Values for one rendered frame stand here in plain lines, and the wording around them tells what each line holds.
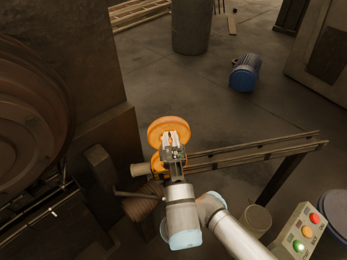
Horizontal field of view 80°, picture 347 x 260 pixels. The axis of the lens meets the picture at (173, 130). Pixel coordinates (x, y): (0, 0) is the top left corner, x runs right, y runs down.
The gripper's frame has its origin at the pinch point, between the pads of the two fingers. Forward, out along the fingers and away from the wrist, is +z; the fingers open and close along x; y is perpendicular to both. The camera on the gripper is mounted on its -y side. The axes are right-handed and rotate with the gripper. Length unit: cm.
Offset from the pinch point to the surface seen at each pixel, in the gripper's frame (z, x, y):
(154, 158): -3.7, 6.4, -16.9
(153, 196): -16.4, 9.0, -33.0
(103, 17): 32.6, 17.4, 22.2
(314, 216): -35, -56, -23
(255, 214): -31, -36, -34
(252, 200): -19, -60, -90
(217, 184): -3, -38, -96
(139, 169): -6.0, 13.5, -22.7
